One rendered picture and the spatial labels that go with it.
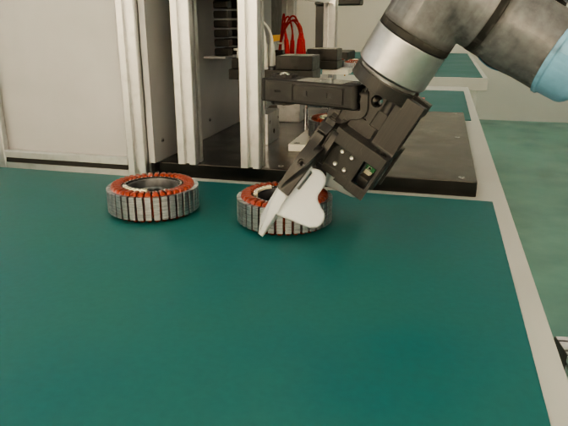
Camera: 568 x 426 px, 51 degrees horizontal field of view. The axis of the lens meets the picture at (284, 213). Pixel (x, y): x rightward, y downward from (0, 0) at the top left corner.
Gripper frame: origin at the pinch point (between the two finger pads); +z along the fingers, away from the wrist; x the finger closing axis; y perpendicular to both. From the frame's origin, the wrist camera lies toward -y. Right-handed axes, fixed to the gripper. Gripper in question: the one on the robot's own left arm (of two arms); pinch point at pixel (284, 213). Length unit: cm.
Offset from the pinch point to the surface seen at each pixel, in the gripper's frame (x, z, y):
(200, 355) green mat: -29.0, -2.7, 6.9
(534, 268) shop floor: 187, 53, 59
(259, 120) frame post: 14.5, -1.4, -13.5
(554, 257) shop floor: 203, 50, 65
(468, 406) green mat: -26.7, -11.9, 22.7
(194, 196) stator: -2.2, 4.5, -10.2
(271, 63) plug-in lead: 33.0, -3.4, -23.1
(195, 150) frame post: 12.6, 7.7, -19.6
